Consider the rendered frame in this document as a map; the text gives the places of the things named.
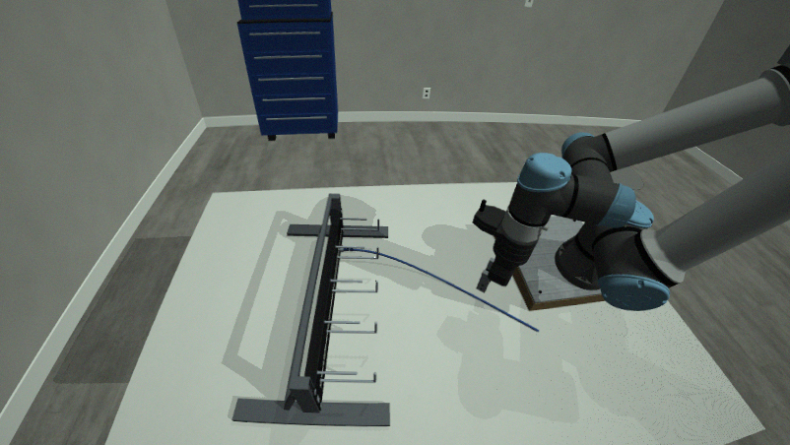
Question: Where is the dark grey rack with hooks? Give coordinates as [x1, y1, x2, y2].
[232, 194, 390, 426]

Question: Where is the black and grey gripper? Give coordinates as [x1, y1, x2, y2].
[473, 200, 549, 293]

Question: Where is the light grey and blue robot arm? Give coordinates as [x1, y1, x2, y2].
[508, 62, 790, 311]

